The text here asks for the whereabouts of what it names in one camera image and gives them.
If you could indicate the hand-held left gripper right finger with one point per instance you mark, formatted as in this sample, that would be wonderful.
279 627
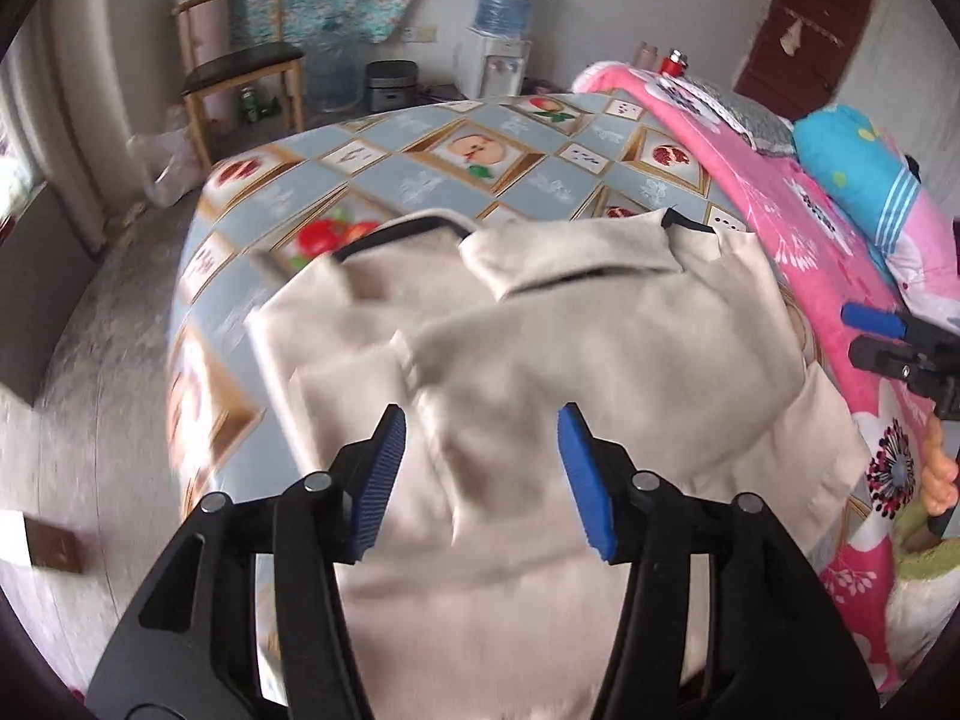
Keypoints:
589 480

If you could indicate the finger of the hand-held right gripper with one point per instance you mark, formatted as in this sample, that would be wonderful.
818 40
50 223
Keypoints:
874 319
881 360

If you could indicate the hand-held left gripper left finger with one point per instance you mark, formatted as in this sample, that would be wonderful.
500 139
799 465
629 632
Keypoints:
379 480

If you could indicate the beige zip jacket black trim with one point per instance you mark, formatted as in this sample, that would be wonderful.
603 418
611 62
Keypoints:
525 360

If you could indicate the person's right forearm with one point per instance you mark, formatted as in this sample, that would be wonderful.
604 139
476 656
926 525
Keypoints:
919 555

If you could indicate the person's right hand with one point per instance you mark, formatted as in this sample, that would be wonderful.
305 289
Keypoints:
937 480

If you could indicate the pink floral blanket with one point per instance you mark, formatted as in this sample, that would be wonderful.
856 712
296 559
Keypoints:
787 202

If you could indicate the blue and pink pillow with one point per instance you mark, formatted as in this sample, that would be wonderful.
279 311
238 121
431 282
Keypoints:
847 150

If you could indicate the grey lace cushion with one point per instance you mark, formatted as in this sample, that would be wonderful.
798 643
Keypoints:
750 116

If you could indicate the table with fruit-print tablecloth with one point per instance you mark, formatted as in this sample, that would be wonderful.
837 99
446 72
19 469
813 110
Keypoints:
420 180

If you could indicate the brown door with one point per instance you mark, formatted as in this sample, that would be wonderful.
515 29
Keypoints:
810 22

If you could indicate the small glass jar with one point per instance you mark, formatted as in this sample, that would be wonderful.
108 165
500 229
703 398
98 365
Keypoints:
645 54

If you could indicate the translucent white plastic bag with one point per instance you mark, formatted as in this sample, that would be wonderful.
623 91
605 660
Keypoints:
165 165

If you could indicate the grey cabinet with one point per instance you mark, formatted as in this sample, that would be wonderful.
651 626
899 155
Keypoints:
37 292

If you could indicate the grey rice cooker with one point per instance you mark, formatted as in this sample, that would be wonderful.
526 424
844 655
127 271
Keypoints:
391 86

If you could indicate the small green glass bottle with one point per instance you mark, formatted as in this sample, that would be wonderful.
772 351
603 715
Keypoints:
248 106

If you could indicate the empty clear water jug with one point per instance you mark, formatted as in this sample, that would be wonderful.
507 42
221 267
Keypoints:
330 79

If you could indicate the white water dispenser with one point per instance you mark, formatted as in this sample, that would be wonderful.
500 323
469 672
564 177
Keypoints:
487 64

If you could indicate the wooden chair dark seat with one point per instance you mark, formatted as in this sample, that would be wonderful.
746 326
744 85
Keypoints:
240 67

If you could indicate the grey curtain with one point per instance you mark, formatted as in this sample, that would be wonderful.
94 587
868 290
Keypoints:
82 90

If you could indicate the white wall socket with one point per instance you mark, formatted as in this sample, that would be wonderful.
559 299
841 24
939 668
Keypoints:
417 34

